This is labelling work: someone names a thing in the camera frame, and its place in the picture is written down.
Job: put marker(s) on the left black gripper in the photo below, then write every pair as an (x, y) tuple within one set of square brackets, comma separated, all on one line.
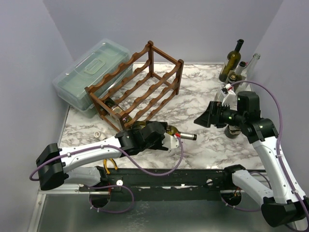
[(159, 145)]

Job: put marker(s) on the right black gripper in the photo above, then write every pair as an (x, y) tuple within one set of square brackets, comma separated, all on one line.
[(215, 113)]

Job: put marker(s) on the green bottle grey label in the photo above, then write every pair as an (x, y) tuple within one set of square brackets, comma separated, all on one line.
[(171, 130)]

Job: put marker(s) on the clear square glass bottle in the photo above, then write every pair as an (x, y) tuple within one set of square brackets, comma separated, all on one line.
[(217, 96)]

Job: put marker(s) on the green bottle cream label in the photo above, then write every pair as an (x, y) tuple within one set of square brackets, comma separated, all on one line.
[(232, 132)]

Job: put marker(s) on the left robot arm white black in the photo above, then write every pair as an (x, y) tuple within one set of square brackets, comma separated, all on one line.
[(54, 163)]

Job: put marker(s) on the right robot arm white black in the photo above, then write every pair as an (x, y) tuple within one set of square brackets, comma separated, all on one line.
[(285, 202)]

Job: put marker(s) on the green bottle silver cap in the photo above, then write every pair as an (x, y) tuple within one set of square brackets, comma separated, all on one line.
[(117, 109)]

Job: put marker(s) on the brown wooden wine rack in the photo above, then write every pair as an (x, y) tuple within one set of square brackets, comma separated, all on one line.
[(142, 86)]

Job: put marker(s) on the green bottle white neck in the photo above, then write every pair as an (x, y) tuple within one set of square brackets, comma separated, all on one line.
[(235, 75)]

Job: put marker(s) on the tall clear glass bottle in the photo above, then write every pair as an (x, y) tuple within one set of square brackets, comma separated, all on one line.
[(248, 71)]

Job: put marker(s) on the tall dark green bottle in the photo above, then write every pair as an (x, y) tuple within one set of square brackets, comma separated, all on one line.
[(232, 61)]

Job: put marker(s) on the white plastic pipe fitting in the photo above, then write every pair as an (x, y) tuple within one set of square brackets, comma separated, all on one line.
[(99, 135)]

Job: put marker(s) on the translucent green plastic storage box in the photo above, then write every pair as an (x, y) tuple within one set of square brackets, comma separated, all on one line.
[(89, 69)]

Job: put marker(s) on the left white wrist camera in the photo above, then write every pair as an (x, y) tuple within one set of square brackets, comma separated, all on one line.
[(170, 142)]

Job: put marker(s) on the black front mounting rail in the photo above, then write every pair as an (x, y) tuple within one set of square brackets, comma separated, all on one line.
[(125, 184)]

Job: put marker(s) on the yellow handled pliers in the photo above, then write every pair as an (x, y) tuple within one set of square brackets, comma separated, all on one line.
[(109, 164)]

